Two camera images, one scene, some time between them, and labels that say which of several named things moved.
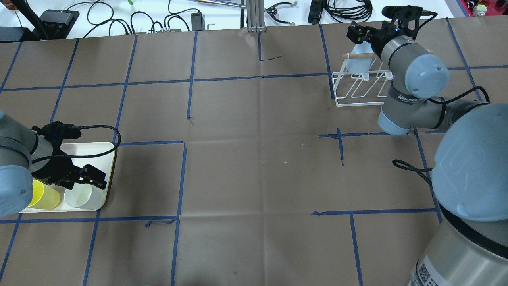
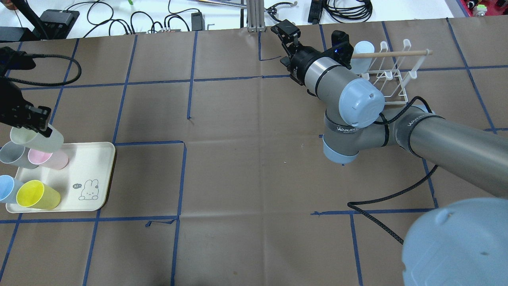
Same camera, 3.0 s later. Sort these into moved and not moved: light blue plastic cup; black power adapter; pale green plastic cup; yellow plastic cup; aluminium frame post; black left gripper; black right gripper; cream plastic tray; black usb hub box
Moved: black right gripper; black left gripper; pale green plastic cup
Not moved: cream plastic tray; black power adapter; aluminium frame post; light blue plastic cup; yellow plastic cup; black usb hub box
